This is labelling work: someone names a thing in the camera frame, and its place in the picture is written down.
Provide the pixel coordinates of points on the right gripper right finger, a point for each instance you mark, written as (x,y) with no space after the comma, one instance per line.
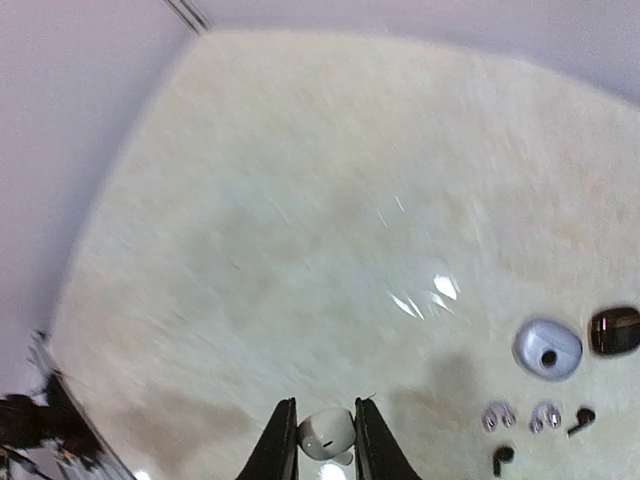
(378,456)

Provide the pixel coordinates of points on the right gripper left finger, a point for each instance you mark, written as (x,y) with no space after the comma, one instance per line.
(275,456)

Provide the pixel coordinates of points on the white earbud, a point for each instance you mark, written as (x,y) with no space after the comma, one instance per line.
(328,435)

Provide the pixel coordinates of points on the purple round charging case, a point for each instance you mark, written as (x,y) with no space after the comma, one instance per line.
(547,349)

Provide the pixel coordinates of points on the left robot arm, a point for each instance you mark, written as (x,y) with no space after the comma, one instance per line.
(27,425)

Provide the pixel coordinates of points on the black charging case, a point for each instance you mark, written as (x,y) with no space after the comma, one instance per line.
(614,331)

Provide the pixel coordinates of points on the black earbud lower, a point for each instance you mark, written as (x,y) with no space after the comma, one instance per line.
(502,455)

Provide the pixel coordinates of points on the black earbud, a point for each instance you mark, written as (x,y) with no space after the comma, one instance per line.
(502,455)
(584,417)

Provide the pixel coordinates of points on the black earbud upper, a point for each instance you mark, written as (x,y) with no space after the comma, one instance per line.
(584,417)

